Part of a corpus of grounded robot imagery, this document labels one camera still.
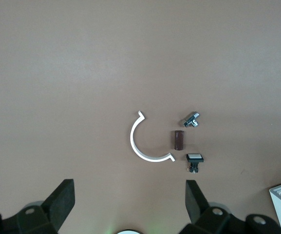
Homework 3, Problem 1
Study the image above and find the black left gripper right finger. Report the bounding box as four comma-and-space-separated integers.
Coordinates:
179, 179, 281, 234

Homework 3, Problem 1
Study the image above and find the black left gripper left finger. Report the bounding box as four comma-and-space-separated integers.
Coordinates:
0, 179, 75, 234

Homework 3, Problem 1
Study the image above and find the black rectangular white-faced push button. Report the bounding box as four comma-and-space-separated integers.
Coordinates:
185, 153, 205, 175

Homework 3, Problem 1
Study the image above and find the dark brown cylinder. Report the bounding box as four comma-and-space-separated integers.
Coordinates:
171, 130, 185, 151

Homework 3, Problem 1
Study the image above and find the small chrome metal fitting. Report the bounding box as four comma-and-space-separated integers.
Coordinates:
181, 111, 201, 129

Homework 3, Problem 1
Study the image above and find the white semicircular pipe clamp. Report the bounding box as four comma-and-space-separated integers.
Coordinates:
130, 111, 175, 162

